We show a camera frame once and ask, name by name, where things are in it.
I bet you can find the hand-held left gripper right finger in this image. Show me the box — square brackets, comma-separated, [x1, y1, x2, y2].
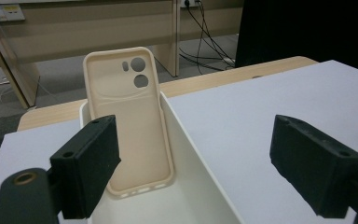
[268, 114, 358, 219]

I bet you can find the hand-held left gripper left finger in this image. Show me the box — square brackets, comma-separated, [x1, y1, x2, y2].
[49, 114, 121, 220]

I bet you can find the beige phone case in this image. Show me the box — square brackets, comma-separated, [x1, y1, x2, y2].
[82, 46, 175, 199]

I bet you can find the white plastic storage box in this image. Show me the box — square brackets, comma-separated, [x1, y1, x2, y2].
[78, 91, 245, 224]

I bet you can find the white table mat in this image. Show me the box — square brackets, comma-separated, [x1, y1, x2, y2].
[0, 59, 358, 224]

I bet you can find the beige wooden desk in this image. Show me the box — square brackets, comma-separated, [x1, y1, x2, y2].
[0, 0, 245, 110]

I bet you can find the black curtain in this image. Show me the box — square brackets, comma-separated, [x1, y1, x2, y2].
[234, 0, 358, 77]

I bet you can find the white power socket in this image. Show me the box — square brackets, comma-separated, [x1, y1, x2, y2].
[180, 0, 200, 9]

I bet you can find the bundle of black cables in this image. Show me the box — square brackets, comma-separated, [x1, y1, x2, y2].
[178, 0, 238, 77]

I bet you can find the white wall socket panel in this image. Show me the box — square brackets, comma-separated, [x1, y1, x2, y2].
[0, 3, 26, 23]

